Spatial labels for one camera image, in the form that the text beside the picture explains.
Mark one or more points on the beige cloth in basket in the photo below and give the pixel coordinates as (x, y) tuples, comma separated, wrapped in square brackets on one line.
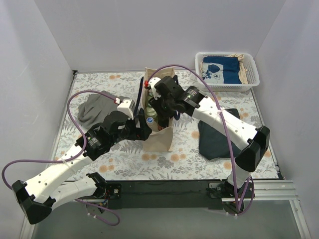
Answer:
[(242, 70)]

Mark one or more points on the dark folded shorts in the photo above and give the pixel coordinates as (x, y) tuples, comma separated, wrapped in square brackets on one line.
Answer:
[(212, 143)]

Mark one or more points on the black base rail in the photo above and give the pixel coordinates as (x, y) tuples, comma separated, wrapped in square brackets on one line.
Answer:
[(210, 194)]

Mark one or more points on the Pocari Sweat plastic bottle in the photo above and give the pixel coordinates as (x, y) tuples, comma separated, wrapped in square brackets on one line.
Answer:
[(151, 124)]

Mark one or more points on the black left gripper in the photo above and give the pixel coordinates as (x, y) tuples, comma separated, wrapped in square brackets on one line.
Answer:
[(136, 127)]

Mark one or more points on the beige canvas tote bag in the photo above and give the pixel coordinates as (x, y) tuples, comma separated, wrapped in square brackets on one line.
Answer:
[(158, 141)]

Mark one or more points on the blue printed cloth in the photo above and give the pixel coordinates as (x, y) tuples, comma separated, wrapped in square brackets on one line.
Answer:
[(220, 70)]

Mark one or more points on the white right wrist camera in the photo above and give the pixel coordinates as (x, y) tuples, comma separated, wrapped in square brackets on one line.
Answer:
[(150, 87)]

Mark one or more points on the grey folded cloth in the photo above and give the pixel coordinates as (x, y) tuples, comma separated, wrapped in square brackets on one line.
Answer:
[(94, 110)]

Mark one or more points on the clear Chang bottle far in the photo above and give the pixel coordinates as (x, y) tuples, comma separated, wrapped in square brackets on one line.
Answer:
[(150, 97)]

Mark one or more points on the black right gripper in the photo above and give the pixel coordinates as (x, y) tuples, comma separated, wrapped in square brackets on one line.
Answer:
[(164, 109)]

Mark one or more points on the clear chang bottle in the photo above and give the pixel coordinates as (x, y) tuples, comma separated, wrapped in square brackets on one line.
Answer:
[(150, 97), (150, 112)]

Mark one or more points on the white plastic basket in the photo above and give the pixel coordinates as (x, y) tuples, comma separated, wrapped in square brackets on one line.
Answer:
[(249, 64)]

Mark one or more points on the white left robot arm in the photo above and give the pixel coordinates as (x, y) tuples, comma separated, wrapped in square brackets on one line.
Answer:
[(43, 193)]

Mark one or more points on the clear Chang bottle near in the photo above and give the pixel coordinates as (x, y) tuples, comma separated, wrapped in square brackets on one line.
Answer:
[(150, 112)]

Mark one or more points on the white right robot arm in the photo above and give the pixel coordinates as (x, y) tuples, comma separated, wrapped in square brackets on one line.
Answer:
[(253, 142)]

